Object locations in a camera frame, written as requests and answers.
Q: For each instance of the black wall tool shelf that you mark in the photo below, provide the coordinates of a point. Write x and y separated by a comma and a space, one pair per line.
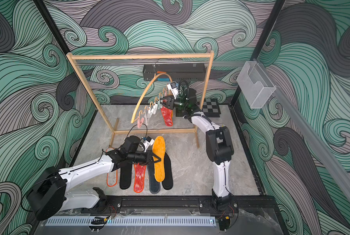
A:
188, 71

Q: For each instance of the clear plastic wall bin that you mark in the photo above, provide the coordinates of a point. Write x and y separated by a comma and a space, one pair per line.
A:
255, 84

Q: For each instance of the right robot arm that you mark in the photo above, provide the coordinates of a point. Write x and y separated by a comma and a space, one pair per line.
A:
219, 147

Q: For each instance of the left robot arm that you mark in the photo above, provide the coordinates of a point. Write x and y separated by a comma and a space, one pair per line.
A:
51, 193

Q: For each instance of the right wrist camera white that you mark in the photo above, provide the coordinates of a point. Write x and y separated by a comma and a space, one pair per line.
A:
173, 87

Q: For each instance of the wooden clothes rack frame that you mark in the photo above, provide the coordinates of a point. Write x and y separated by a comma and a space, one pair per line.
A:
77, 61

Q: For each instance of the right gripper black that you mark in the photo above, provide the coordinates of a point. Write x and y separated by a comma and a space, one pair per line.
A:
173, 103

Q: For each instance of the black white chessboard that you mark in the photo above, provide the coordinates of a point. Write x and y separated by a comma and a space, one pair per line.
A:
211, 108

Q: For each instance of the white slotted cable duct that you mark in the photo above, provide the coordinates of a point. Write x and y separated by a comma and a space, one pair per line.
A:
208, 221

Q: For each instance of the black insole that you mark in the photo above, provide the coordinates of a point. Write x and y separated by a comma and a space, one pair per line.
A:
125, 176
168, 182

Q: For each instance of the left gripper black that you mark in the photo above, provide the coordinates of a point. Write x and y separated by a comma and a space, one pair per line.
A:
148, 155

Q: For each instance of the grey insole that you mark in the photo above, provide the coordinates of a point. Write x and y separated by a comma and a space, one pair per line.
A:
154, 186

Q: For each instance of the red patterned insole front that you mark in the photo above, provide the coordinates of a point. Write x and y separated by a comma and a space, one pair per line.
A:
112, 179

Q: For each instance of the red patterned insole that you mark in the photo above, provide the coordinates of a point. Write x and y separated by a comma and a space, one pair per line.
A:
112, 179
139, 181
167, 116

